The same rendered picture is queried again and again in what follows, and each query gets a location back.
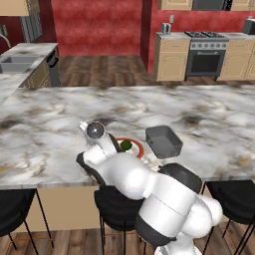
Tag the green lime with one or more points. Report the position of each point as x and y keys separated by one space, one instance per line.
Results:
x=126 y=145

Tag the grey steel sink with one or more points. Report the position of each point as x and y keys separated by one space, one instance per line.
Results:
x=15 y=63

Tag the dark range hood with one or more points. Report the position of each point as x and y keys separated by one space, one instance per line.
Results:
x=211 y=4

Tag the beige wall cupboard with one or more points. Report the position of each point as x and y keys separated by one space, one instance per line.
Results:
x=15 y=7
x=243 y=4
x=175 y=4

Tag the red rimmed white plate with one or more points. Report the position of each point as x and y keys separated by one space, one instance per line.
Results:
x=138 y=150

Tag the silver oven with hob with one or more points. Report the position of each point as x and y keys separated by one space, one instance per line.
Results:
x=205 y=56

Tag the black bar stool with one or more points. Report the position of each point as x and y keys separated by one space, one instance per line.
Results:
x=114 y=209
x=235 y=201
x=13 y=207

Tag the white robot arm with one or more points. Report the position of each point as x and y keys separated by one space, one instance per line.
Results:
x=166 y=199

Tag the silver tap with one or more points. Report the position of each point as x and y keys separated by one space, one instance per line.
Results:
x=4 y=39

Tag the dark small appliance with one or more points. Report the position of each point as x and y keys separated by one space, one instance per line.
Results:
x=249 y=26

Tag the beige counter base panel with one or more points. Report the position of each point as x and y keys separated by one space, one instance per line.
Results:
x=66 y=207

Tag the grey tupperware container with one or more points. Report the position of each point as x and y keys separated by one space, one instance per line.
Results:
x=164 y=142

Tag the grey fridge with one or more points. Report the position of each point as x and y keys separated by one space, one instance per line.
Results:
x=31 y=28

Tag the white wall socket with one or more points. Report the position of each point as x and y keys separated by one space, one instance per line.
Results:
x=171 y=19

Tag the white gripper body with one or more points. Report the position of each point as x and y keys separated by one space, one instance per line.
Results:
x=83 y=126

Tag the beige base cupboard run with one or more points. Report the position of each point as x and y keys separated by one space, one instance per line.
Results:
x=38 y=78

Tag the silver toaster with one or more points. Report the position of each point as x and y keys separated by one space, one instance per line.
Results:
x=166 y=28

